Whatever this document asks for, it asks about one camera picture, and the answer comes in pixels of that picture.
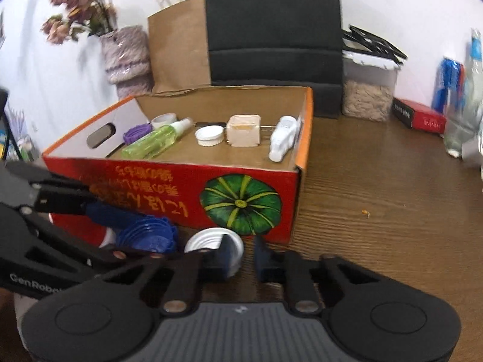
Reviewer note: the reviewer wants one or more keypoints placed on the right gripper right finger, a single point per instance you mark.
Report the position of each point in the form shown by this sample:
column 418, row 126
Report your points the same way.
column 290, row 270

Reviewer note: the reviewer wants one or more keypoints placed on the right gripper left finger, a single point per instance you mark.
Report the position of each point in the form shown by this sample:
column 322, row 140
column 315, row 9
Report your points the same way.
column 191, row 272

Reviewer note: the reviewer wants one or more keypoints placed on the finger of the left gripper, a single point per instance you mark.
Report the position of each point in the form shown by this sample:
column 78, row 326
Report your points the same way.
column 111, row 217

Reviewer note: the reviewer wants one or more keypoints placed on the blue ridged lid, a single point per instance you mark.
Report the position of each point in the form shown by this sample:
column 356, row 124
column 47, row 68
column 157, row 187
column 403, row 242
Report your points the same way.
column 149, row 234

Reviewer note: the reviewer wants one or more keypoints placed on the green spray bottle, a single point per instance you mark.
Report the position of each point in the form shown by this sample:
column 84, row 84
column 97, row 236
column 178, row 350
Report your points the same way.
column 158, row 141

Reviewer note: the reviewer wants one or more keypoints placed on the purple ridged lid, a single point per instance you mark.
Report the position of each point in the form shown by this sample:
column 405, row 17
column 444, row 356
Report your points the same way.
column 137, row 132

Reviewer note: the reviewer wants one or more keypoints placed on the white tape roll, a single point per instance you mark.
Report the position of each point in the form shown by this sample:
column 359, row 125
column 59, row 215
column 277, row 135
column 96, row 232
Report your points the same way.
column 163, row 119

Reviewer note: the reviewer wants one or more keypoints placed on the small white spray bottle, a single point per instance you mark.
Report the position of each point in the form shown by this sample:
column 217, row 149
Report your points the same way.
column 283, row 138

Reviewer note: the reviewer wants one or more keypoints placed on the beige square jar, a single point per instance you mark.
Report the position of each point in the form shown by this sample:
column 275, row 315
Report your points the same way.
column 243, row 130

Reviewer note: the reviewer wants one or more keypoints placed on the white red lint brush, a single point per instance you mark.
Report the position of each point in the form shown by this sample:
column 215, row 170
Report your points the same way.
column 109, row 238

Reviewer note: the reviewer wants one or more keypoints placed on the red cardboard box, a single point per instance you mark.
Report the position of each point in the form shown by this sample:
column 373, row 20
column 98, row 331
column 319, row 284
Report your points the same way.
column 194, row 186

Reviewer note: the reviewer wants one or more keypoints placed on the pink marbled vase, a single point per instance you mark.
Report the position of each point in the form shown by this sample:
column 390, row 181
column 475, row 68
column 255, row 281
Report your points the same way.
column 127, row 61

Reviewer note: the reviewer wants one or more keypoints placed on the brown paper bag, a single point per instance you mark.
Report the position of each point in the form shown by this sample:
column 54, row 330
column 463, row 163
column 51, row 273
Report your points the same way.
column 178, row 46

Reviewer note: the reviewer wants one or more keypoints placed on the red flat box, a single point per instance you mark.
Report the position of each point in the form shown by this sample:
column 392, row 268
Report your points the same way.
column 418, row 117

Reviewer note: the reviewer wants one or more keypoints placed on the dried pink roses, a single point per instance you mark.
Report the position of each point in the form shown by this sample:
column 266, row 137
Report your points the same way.
column 92, row 17

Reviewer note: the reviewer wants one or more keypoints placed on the clear container with grains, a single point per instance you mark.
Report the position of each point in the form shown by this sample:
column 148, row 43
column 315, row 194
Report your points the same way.
column 371, row 67

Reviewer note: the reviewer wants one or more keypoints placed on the clear glass bottle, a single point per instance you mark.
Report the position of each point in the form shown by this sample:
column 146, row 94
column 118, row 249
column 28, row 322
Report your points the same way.
column 465, row 115

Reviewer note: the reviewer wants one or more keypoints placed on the blue drink can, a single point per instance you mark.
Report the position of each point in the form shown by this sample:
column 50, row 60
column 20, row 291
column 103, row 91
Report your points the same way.
column 448, row 88

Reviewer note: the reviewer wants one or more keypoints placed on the black paper bag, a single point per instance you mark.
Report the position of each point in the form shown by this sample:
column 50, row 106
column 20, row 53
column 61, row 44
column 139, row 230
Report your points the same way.
column 278, row 43

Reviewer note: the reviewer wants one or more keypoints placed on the wire rack with bottles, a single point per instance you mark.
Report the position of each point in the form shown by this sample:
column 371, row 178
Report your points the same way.
column 16, row 142

